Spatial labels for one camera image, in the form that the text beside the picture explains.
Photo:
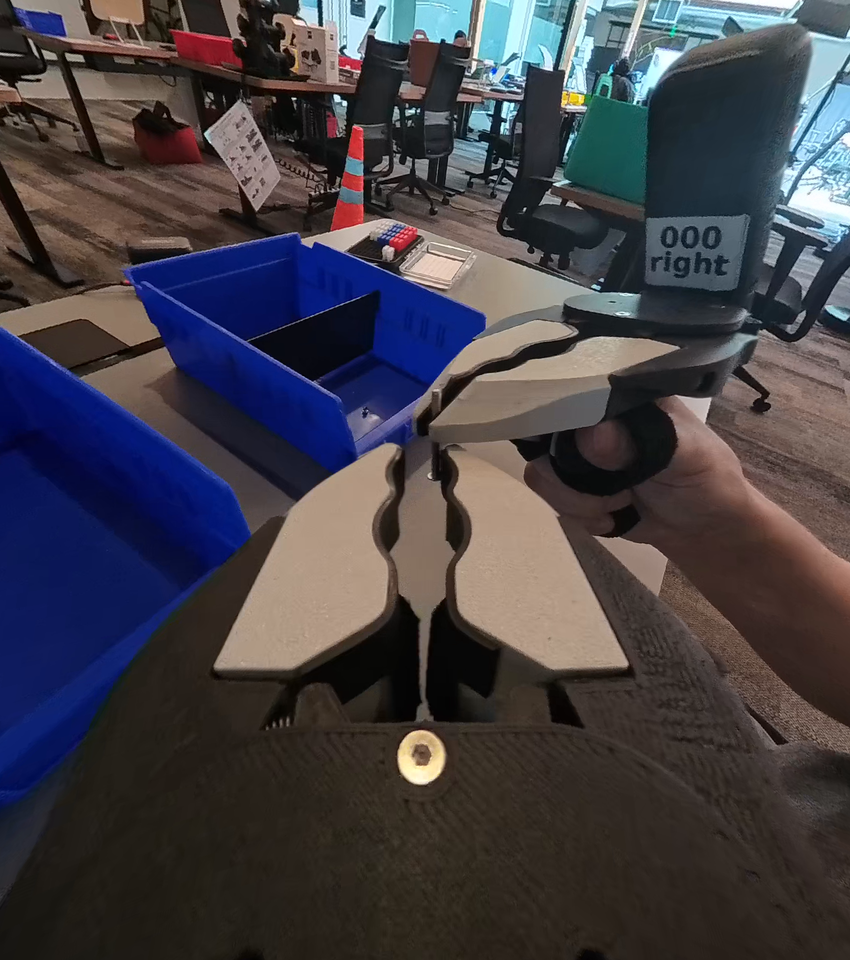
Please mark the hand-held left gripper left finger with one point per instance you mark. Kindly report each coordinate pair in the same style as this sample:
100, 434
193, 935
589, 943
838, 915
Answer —
312, 592

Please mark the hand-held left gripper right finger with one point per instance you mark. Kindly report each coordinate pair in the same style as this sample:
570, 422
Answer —
537, 592

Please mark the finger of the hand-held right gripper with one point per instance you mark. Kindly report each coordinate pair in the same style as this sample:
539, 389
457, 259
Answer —
515, 341
537, 397

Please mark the long metal bolt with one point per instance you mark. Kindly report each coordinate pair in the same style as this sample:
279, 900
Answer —
434, 457

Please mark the blue labelled plastic bin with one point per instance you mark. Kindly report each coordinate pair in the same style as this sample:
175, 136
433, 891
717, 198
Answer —
57, 525

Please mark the blue divided plastic bin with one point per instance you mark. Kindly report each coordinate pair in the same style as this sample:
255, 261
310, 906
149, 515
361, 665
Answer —
207, 330

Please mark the person's right forearm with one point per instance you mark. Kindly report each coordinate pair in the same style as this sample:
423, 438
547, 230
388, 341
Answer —
822, 622

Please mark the person's right hand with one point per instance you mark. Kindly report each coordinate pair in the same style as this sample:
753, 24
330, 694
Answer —
702, 480

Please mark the green fabric bin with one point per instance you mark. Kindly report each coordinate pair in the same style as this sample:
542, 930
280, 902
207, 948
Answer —
609, 150

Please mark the black plastic tray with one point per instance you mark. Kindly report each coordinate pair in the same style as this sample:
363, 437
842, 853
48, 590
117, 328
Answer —
368, 251

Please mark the black bin divider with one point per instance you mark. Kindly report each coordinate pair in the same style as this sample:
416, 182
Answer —
320, 337

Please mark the orange blue-striped traffic cone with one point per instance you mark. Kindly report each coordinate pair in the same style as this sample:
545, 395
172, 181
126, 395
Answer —
348, 187

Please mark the white instruction sheet sign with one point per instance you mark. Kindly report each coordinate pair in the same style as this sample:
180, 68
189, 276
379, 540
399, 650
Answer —
241, 154

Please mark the black smartphone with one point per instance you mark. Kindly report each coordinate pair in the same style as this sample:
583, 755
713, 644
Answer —
72, 343

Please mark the white product box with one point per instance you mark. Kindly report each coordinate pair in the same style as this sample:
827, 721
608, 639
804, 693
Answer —
317, 51

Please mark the black robot toy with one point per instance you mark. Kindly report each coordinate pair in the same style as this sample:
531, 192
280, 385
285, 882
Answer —
263, 41

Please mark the red bag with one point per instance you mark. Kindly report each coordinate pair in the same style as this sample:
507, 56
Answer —
169, 142

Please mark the red plastic bin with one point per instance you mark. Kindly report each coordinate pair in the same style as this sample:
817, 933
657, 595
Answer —
203, 46

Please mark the white laptop stand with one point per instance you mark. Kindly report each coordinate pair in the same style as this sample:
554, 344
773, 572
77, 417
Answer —
121, 26

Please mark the blue storage bins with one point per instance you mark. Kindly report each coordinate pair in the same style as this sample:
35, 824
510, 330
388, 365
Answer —
38, 21

